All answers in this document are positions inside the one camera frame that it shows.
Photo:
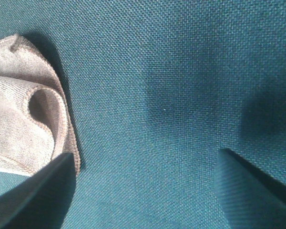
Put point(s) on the dark fabric table mat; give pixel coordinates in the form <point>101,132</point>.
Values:
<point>155,89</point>

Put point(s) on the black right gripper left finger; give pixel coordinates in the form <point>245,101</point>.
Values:
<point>43,200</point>

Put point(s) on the orange-brown microfibre towel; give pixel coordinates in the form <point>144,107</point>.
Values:
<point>35,124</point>

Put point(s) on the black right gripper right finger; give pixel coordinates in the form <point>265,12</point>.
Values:
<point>249,197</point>

